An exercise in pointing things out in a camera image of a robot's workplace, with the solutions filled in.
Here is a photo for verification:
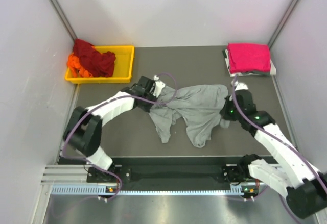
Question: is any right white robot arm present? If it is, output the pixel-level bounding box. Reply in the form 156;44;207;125
220;89;326;219

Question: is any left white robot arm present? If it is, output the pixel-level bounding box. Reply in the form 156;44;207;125
63;75;166;182

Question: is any grey t shirt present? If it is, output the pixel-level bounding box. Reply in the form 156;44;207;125
149;84;230;148

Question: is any dark red t shirt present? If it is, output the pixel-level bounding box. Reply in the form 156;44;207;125
72;39;116;78

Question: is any folded pink t shirt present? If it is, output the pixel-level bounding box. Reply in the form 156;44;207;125
227;43;271;73

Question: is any folded white t shirt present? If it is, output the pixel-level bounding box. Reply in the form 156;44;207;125
222;49;276;77

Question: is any yellow plastic bin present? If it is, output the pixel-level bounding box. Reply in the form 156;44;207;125
64;45;135;84

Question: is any aluminium frame rail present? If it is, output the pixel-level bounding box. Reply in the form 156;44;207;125
41;165;88;184

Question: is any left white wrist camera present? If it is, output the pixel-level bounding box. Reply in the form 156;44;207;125
153;75;166;98

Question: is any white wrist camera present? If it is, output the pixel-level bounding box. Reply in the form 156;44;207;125
153;75;166;98
231;81;248;92

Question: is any slotted cable duct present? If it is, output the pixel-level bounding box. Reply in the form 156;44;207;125
51;184;259;196

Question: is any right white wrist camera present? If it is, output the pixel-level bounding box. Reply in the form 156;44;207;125
231;81;248;92

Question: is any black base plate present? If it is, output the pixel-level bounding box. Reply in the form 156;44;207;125
86;156;255;190

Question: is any orange t shirt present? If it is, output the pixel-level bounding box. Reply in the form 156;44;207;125
67;53;93;78

